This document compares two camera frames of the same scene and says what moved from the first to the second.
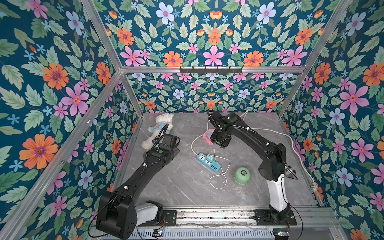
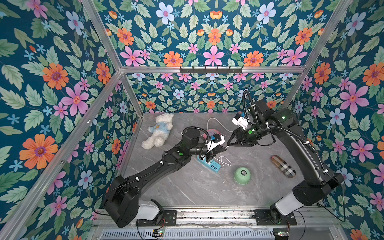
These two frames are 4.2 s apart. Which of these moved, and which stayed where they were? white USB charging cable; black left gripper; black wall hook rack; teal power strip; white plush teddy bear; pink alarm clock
Moved: black left gripper; white USB charging cable
Stayed: teal power strip; black wall hook rack; white plush teddy bear; pink alarm clock
